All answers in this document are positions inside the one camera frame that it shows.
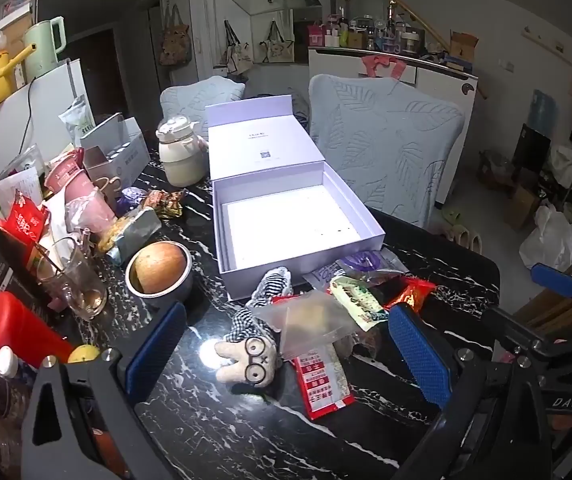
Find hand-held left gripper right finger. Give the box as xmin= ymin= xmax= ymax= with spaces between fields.
xmin=388 ymin=302 xmax=552 ymax=480

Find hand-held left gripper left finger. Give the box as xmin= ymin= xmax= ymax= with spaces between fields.
xmin=22 ymin=301 xmax=188 ymax=480

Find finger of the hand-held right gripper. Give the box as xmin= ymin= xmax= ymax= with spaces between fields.
xmin=486 ymin=306 xmax=569 ymax=358
xmin=531 ymin=262 xmax=572 ymax=302

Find red snack packet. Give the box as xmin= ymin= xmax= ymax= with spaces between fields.
xmin=383 ymin=276 xmax=438 ymax=311

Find green snack packet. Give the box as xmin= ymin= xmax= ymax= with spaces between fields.
xmin=330 ymin=276 xmax=391 ymax=332

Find plush doll with glasses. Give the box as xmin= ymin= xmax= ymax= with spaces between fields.
xmin=214 ymin=267 xmax=294 ymax=401

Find red white packet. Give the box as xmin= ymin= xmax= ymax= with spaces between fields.
xmin=272 ymin=295 xmax=355 ymax=421

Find silver purple snack bag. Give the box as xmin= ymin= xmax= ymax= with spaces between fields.
xmin=311 ymin=249 xmax=407 ymax=292

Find clear zip bag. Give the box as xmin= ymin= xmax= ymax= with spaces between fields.
xmin=253 ymin=290 xmax=361 ymax=361

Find lavender gift box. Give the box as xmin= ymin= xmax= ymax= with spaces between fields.
xmin=205 ymin=95 xmax=385 ymax=303

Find white plastic bag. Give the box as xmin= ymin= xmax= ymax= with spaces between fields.
xmin=518 ymin=205 xmax=572 ymax=272

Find metal bowl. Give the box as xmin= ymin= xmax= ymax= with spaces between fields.
xmin=124 ymin=241 xmax=194 ymax=309

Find yellow lemon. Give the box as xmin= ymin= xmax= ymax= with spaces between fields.
xmin=67 ymin=344 xmax=101 ymax=364

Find round orange fruit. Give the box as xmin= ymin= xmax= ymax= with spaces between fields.
xmin=132 ymin=243 xmax=187 ymax=294

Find beige slippers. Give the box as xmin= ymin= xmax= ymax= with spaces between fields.
xmin=441 ymin=207 xmax=484 ymax=253

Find glass pitcher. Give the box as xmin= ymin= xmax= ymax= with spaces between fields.
xmin=36 ymin=237 xmax=109 ymax=321

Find silver yellow snack packet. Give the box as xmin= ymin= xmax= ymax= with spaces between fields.
xmin=98 ymin=207 xmax=163 ymax=266

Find red canister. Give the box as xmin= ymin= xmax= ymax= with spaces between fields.
xmin=0 ymin=291 xmax=74 ymax=368

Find white capped bottle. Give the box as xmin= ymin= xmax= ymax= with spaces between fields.
xmin=0 ymin=346 xmax=20 ymax=379

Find gold brown candy packet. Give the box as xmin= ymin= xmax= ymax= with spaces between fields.
xmin=142 ymin=189 xmax=189 ymax=220

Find purple wrapper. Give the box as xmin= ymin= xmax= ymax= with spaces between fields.
xmin=116 ymin=186 xmax=147 ymax=213

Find blue water jug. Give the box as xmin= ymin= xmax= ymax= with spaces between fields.
xmin=528 ymin=89 xmax=557 ymax=136

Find beige mug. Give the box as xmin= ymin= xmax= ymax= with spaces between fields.
xmin=94 ymin=175 xmax=124 ymax=206

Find pink cups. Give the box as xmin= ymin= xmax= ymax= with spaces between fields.
xmin=44 ymin=152 xmax=116 ymax=233

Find red paper packet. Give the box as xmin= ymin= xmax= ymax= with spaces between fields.
xmin=0 ymin=190 xmax=50 ymax=256

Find white cardboard box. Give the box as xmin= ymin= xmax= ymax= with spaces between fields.
xmin=80 ymin=112 xmax=151 ymax=191

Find chair with leaf cover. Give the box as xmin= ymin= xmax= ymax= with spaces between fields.
xmin=308 ymin=74 xmax=467 ymax=231
xmin=160 ymin=76 xmax=247 ymax=128

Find white cabinet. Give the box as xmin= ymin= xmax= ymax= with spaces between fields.
xmin=308 ymin=46 xmax=479 ymax=201

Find green white pouch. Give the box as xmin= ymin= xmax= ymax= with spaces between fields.
xmin=58 ymin=96 xmax=96 ymax=148

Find brown cardboard box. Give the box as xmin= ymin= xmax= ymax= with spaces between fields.
xmin=448 ymin=31 xmax=479 ymax=63

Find white refrigerator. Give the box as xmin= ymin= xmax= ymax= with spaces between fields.
xmin=0 ymin=58 xmax=89 ymax=176

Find pink cloth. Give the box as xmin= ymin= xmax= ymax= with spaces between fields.
xmin=361 ymin=55 xmax=404 ymax=81

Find beige tote bag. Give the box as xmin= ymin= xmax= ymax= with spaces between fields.
xmin=260 ymin=20 xmax=294 ymax=63
xmin=213 ymin=20 xmax=254 ymax=76

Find brown tote bag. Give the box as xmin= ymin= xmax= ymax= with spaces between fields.
xmin=160 ymin=4 xmax=191 ymax=67

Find green electric kettle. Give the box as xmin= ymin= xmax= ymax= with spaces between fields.
xmin=24 ymin=16 xmax=66 ymax=81

